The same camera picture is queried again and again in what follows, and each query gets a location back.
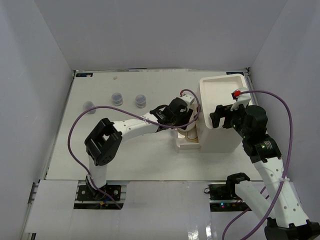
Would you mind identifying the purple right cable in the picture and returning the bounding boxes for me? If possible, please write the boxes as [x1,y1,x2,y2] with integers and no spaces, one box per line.
[221,90,293,240]

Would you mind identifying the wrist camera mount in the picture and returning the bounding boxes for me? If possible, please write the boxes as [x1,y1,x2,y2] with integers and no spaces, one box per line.
[230,87,251,111]
[179,94,195,107]

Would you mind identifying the white bottom drawer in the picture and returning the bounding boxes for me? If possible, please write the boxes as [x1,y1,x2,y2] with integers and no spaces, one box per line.
[174,126,200,153]

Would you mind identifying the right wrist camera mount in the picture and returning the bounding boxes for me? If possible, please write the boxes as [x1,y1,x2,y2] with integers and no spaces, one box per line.
[230,87,251,111]

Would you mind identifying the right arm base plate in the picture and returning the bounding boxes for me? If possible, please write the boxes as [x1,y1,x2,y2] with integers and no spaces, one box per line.
[203,183,248,213]

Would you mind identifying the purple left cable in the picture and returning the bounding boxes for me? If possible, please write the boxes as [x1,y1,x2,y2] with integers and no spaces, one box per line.
[67,88,202,210]

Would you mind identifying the rubber band ring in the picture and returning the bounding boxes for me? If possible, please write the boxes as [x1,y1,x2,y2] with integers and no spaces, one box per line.
[184,132,199,144]

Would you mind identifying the paperclip jar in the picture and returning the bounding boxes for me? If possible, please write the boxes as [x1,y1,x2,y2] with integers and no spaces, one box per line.
[111,92,123,106]
[135,94,147,108]
[82,101,96,115]

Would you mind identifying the dark label sticker left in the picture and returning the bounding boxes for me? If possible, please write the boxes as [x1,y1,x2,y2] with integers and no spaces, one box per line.
[75,73,93,78]

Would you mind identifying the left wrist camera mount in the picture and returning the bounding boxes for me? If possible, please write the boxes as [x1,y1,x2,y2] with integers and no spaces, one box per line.
[179,94,195,107]

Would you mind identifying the white drawer cabinet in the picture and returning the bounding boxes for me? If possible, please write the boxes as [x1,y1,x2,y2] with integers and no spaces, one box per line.
[196,74,247,153]

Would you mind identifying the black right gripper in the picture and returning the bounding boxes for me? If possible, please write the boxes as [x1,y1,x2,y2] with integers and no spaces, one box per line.
[209,102,250,139]

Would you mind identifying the purple cable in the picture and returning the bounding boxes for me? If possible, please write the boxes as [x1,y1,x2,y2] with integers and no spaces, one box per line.
[221,90,293,240]
[67,88,202,210]

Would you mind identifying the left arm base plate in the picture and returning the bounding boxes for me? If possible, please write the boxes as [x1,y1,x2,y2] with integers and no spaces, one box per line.
[76,184,122,201]

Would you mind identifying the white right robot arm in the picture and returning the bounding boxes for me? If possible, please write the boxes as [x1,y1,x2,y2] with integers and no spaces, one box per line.
[209,104,320,240]

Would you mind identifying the white tape roll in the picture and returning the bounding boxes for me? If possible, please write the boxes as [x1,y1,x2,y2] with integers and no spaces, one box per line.
[182,109,198,132]

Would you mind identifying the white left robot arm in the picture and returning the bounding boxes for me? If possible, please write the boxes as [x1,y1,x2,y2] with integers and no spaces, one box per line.
[84,94,195,200]

